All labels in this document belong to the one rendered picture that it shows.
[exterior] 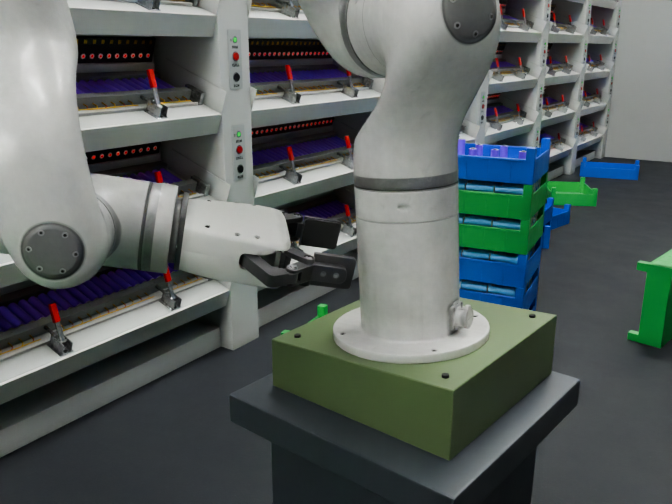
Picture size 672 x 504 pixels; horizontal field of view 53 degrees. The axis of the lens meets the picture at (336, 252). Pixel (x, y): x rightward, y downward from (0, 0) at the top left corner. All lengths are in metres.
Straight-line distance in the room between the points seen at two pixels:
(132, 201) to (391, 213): 0.28
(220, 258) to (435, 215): 0.25
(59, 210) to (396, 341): 0.41
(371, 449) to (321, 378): 0.11
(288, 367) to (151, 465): 0.48
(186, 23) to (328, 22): 0.68
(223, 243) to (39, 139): 0.18
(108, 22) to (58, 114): 0.77
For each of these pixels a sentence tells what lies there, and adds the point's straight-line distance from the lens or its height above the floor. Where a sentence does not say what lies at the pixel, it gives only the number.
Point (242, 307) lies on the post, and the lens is 1.63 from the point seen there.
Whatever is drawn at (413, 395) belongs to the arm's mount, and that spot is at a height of 0.34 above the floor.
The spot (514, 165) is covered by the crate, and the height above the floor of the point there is 0.44.
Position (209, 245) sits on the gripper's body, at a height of 0.52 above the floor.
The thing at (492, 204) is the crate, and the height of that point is 0.35.
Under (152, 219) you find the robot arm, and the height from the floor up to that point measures 0.54.
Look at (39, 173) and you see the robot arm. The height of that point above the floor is 0.60.
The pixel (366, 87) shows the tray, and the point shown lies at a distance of 2.06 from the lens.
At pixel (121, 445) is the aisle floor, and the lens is 1.33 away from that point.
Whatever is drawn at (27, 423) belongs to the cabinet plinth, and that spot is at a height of 0.04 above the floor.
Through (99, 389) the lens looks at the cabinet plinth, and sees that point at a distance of 1.45.
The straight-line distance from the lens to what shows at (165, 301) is 1.49.
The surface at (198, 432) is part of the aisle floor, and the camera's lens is 1.34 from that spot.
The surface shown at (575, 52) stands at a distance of 4.03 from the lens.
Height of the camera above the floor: 0.69
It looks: 17 degrees down
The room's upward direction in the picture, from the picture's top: straight up
